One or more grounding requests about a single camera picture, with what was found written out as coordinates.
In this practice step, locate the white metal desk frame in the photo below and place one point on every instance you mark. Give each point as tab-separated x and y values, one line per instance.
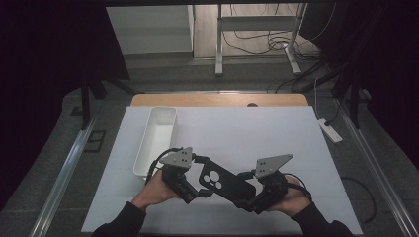
257	23

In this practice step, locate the white plastic storage bin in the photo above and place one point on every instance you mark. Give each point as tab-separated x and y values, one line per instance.
157	135

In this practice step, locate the white cabinet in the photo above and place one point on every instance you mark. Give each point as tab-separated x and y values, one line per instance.
151	29

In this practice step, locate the aluminium rail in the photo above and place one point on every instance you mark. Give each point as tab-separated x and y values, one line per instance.
375	171
67	174

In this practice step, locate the person's left hand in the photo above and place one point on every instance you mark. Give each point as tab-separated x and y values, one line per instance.
154	192

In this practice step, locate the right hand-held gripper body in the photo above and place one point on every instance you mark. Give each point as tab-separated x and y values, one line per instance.
271	184

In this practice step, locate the white table mat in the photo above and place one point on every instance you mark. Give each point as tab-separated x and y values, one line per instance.
250	131

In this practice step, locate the black phone case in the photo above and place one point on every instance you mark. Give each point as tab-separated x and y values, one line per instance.
230	185

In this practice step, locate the person's right hand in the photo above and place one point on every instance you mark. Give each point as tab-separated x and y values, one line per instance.
291	197

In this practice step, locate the white power strip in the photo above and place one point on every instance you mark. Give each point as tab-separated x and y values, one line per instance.
330	131

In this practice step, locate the black metal stand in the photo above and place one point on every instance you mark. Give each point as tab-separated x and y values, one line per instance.
85	105
354	102

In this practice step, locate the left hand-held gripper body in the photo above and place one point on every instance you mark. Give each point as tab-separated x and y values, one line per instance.
178	171

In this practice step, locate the dark curtain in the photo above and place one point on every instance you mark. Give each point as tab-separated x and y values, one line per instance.
49	82
382	72

